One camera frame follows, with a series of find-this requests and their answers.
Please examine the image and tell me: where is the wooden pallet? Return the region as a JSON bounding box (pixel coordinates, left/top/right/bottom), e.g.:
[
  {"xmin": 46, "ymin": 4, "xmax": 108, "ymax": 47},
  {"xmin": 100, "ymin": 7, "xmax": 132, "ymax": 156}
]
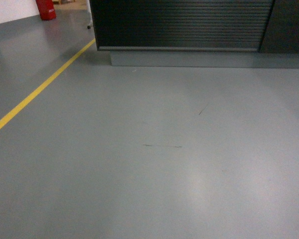
[{"xmin": 52, "ymin": 0, "xmax": 77, "ymax": 5}]

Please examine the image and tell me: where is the red fire extinguisher box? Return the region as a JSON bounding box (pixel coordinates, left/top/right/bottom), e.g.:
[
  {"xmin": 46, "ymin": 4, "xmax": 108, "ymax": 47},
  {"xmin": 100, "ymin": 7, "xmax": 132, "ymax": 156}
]
[{"xmin": 36, "ymin": 0, "xmax": 56, "ymax": 20}]

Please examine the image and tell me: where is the black checkout counter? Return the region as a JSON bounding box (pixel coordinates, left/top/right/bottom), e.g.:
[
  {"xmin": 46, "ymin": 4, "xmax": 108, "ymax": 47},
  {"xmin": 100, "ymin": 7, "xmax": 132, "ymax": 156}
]
[{"xmin": 90, "ymin": 0, "xmax": 299, "ymax": 69}]

